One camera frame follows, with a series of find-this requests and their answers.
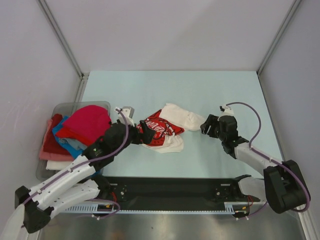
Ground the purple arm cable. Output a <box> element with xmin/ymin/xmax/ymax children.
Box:
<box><xmin>21</xmin><ymin>108</ymin><xmax>130</xmax><ymax>221</ymax></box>
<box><xmin>226</xmin><ymin>101</ymin><xmax>311</xmax><ymax>213</ymax></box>

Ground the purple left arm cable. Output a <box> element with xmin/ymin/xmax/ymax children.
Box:
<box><xmin>21</xmin><ymin>108</ymin><xmax>130</xmax><ymax>221</ymax></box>

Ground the white slotted cable duct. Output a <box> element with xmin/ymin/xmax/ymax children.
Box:
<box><xmin>62</xmin><ymin>202</ymin><xmax>255</xmax><ymax>216</ymax></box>

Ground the dark red folded t-shirt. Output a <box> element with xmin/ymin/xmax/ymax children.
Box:
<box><xmin>43</xmin><ymin>114</ymin><xmax>69</xmax><ymax>156</ymax></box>

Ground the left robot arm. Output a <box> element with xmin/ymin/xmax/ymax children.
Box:
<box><xmin>0</xmin><ymin>120</ymin><xmax>156</xmax><ymax>240</ymax></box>

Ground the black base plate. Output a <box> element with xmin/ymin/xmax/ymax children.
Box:
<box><xmin>98</xmin><ymin>176</ymin><xmax>260</xmax><ymax>210</ymax></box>

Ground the left aluminium frame post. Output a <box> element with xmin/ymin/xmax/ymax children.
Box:
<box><xmin>36</xmin><ymin>0</ymin><xmax>90</xmax><ymax>103</ymax></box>

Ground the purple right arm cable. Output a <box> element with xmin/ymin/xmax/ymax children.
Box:
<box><xmin>226</xmin><ymin>101</ymin><xmax>311</xmax><ymax>213</ymax></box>

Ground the right aluminium frame post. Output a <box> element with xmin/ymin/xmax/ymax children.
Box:
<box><xmin>256</xmin><ymin>0</ymin><xmax>303</xmax><ymax>78</ymax></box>

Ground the white t-shirt with red print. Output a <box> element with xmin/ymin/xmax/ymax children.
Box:
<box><xmin>142</xmin><ymin>103</ymin><xmax>205</xmax><ymax>154</ymax></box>

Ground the white folded t-shirt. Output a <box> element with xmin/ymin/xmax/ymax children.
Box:
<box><xmin>45</xmin><ymin>160</ymin><xmax>72</xmax><ymax>171</ymax></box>

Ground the pink folded t-shirt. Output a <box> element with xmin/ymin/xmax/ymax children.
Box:
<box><xmin>38</xmin><ymin>120</ymin><xmax>74</xmax><ymax>162</ymax></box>

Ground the clear plastic bin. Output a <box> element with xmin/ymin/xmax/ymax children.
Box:
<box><xmin>35</xmin><ymin>101</ymin><xmax>111</xmax><ymax>181</ymax></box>

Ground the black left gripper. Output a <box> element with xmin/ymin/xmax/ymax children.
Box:
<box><xmin>112</xmin><ymin>119</ymin><xmax>155</xmax><ymax>156</ymax></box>

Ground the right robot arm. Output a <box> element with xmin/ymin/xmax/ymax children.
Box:
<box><xmin>200</xmin><ymin>114</ymin><xmax>311</xmax><ymax>214</ymax></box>

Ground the aluminium frame post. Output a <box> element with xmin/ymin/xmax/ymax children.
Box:
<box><xmin>36</xmin><ymin>0</ymin><xmax>90</xmax><ymax>103</ymax></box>
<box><xmin>256</xmin><ymin>0</ymin><xmax>303</xmax><ymax>78</ymax></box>

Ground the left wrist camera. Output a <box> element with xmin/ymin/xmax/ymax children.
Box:
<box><xmin>114</xmin><ymin>106</ymin><xmax>135</xmax><ymax>126</ymax></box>

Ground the magenta t-shirt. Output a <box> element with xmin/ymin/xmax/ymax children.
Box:
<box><xmin>62</xmin><ymin>105</ymin><xmax>112</xmax><ymax>146</ymax></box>

